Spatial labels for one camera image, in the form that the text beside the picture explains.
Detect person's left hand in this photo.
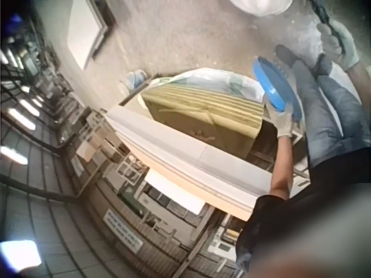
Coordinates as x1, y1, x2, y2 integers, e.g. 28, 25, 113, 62
271, 103, 295, 138

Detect brown cardboard box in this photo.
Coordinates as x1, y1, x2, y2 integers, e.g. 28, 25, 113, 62
143, 83, 265, 160

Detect white sack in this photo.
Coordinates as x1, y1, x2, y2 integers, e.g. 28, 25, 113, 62
228, 0, 294, 17

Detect white framed panel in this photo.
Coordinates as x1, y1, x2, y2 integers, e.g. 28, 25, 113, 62
67, 0, 117, 71

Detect cluttered storage shelf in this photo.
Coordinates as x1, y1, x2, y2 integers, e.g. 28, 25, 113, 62
57, 107, 247, 278

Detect dark long tool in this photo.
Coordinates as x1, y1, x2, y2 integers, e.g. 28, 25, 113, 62
307, 0, 347, 55

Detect person's legs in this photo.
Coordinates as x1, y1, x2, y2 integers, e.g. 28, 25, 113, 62
274, 43, 371, 174

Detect person's right hand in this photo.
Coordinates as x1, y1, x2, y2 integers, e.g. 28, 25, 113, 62
315, 20, 361, 71

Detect white flat sheet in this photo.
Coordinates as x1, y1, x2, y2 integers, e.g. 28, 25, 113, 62
143, 170, 205, 215

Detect clear plastic bag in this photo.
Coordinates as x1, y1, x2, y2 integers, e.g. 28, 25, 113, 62
150, 67, 266, 105

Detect blue and white bundle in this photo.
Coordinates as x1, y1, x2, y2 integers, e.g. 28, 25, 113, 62
124, 69, 147, 91

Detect blue round plastic lid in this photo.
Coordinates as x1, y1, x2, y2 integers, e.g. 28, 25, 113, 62
251, 56, 304, 123

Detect long white board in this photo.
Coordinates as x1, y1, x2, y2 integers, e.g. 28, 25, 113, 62
106, 107, 275, 221

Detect white label sign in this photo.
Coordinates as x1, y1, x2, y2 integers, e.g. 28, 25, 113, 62
105, 208, 144, 253

